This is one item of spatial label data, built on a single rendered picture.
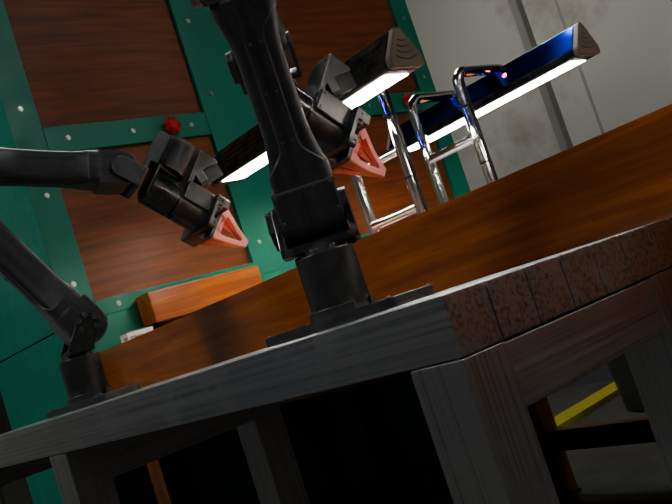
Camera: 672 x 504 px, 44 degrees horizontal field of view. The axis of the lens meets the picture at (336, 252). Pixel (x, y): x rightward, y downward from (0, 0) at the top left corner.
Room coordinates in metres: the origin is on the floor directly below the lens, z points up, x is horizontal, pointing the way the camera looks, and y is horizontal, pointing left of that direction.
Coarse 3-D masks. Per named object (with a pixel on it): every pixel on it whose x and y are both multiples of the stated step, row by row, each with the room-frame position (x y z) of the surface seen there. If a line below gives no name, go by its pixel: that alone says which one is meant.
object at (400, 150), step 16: (384, 96) 1.64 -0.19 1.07; (384, 112) 1.65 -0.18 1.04; (400, 128) 1.64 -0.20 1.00; (400, 144) 1.64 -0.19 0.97; (384, 160) 1.69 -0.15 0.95; (400, 160) 1.65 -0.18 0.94; (352, 176) 1.76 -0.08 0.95; (416, 176) 1.64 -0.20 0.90; (416, 192) 1.64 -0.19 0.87; (368, 208) 1.76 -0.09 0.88; (416, 208) 1.65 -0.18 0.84; (368, 224) 1.76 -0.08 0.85; (384, 224) 1.73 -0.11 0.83
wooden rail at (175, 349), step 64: (640, 128) 0.77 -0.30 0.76; (512, 192) 0.89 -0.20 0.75; (576, 192) 0.83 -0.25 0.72; (640, 192) 0.78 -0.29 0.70; (384, 256) 1.05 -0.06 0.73; (448, 256) 0.98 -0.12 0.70; (512, 256) 0.91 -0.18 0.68; (192, 320) 1.44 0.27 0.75; (256, 320) 1.30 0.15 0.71; (128, 384) 1.68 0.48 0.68
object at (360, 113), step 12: (312, 108) 1.09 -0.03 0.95; (360, 108) 1.11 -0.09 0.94; (312, 120) 1.09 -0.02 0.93; (324, 120) 1.10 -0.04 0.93; (348, 120) 1.12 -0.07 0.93; (360, 120) 1.11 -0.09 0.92; (312, 132) 1.10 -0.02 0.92; (324, 132) 1.10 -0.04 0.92; (336, 132) 1.11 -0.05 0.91; (348, 132) 1.10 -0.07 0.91; (324, 144) 1.11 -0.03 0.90; (336, 144) 1.11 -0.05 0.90; (348, 144) 1.09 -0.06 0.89
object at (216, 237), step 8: (216, 216) 1.43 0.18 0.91; (224, 216) 1.43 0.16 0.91; (216, 224) 1.42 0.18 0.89; (232, 224) 1.45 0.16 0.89; (208, 232) 1.42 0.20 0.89; (216, 232) 1.42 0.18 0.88; (240, 232) 1.47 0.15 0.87; (192, 240) 1.44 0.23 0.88; (200, 240) 1.43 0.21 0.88; (208, 240) 1.42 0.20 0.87; (216, 240) 1.42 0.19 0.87; (224, 240) 1.43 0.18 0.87; (232, 240) 1.45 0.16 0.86; (240, 240) 1.47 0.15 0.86
